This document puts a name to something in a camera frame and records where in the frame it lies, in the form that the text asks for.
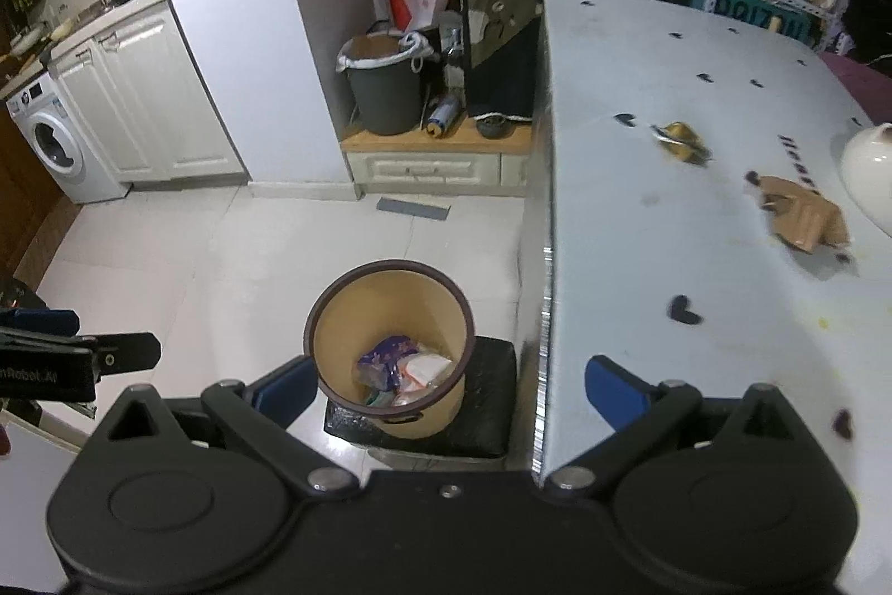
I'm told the blue floral tissue package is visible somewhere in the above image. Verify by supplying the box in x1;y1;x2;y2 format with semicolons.
354;335;419;391

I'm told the clear plastic bag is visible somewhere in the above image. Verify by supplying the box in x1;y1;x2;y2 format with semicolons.
393;354;455;406

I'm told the gold foil wrapper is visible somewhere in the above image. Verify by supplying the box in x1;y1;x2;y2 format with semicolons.
650;122;712;166

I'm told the grey lined trash can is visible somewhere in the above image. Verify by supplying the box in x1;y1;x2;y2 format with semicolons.
336;30;434;136

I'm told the tan round waste bin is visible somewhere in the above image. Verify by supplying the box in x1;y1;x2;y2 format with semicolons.
304;260;476;439

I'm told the white washing machine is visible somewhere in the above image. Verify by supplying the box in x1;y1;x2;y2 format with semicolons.
4;72;130;205

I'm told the low wooden drawer cabinet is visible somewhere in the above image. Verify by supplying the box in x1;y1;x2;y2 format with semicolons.
342;118;532;196

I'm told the white kitchen cabinet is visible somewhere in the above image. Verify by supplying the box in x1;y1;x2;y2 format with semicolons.
50;2;245;183

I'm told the spray can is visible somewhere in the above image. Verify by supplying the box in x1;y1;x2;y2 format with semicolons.
423;92;463;139

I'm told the white cat-shaped ceramic bowl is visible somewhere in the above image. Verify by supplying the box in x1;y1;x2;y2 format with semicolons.
839;122;892;237

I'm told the maroon chair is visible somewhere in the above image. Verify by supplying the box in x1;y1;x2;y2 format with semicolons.
820;51;892;124

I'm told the teal license plate sign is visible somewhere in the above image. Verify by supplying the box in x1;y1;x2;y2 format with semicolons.
714;0;821;47

